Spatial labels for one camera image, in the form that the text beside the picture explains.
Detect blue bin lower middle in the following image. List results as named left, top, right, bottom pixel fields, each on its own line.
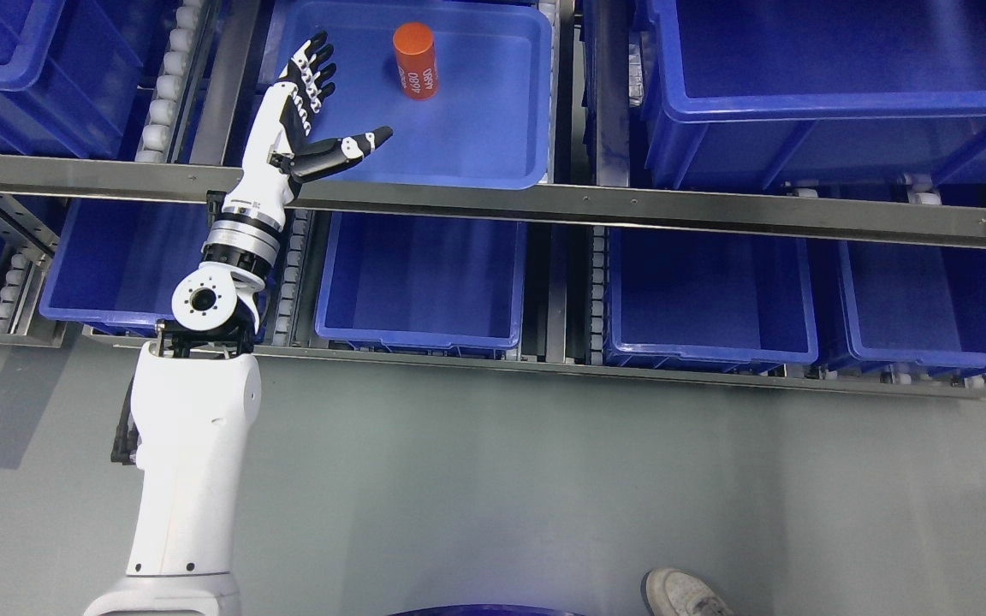
left=314, top=213, right=527, bottom=358

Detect orange cylindrical capacitor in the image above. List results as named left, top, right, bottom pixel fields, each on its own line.
left=392, top=22, right=439, bottom=101

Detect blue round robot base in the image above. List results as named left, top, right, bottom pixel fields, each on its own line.
left=394, top=603, right=578, bottom=616

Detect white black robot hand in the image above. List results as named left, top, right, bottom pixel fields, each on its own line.
left=229, top=31, right=394, bottom=208

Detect blue bin lower left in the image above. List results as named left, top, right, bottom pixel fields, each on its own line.
left=39, top=192, right=282, bottom=356

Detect blue shallow tray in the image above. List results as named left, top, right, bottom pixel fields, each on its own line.
left=275, top=1, right=553, bottom=190

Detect blue bin lower far right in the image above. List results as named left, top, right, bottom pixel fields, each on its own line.
left=807, top=240, right=986, bottom=377

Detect blue bin lower right-middle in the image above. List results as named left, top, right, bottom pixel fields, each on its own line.
left=603, top=228, right=819, bottom=374

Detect blue bin upper left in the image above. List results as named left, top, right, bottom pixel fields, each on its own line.
left=0, top=1, right=175, bottom=159

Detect white sneaker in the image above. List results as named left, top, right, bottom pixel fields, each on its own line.
left=641, top=568, right=736, bottom=615

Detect metal shelf rack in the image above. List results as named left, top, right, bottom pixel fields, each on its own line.
left=0, top=1, right=986, bottom=399

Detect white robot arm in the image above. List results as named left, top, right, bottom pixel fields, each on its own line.
left=86, top=171, right=294, bottom=615

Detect large blue bin upper right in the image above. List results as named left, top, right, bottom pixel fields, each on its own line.
left=634, top=1, right=986, bottom=192

